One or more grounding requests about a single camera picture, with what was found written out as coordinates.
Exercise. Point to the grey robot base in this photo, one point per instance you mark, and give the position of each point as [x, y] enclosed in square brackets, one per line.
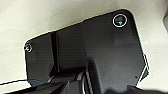
[110, 56]

